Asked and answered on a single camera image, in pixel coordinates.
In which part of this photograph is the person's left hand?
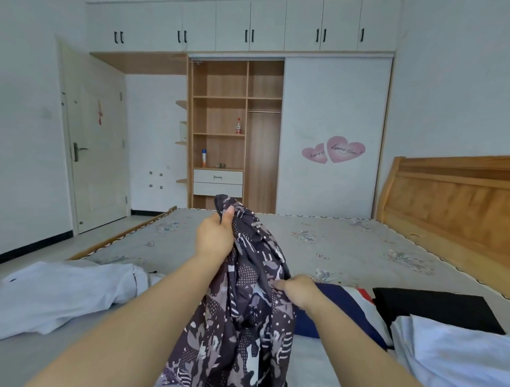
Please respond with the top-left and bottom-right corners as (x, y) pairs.
(194, 208), (236, 261)

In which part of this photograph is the person's right hand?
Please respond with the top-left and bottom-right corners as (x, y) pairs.
(272, 275), (324, 313)

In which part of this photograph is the dark patterned garment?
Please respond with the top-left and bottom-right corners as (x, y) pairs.
(153, 194), (297, 387)

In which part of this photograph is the person's right forearm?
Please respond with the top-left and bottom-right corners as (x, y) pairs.
(304, 296), (424, 387)

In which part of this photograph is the person's left forearm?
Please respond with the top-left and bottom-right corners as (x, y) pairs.
(24, 253), (227, 387)

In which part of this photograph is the white drawer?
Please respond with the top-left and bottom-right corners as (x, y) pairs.
(194, 169), (244, 185)
(194, 183), (244, 198)

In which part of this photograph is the grey floral mattress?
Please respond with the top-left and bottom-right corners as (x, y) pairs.
(82, 207), (510, 387)

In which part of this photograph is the navy striped garment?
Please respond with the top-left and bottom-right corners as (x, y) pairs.
(293, 282), (395, 351)

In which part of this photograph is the small pink heart sticker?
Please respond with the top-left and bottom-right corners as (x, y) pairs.
(301, 144), (329, 164)

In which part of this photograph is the white wooden wardrobe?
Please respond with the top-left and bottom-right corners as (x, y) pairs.
(86, 0), (402, 220)

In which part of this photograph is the white sliding wardrobe door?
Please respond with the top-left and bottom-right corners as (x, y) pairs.
(275, 57), (394, 219)

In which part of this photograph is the large pink heart sticker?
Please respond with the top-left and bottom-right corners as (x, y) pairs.
(327, 136), (366, 164)

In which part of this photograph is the white room door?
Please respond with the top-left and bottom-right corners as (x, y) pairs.
(59, 40), (131, 235)

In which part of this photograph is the black folded garment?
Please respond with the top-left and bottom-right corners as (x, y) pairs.
(372, 287), (507, 339)

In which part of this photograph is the wooden bed headboard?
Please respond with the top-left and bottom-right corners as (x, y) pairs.
(375, 156), (510, 299)

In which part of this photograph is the light blue white garment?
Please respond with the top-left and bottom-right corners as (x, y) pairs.
(390, 314), (510, 387)

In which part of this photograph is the wooden bed frame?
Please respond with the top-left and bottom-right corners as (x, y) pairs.
(68, 206), (178, 261)

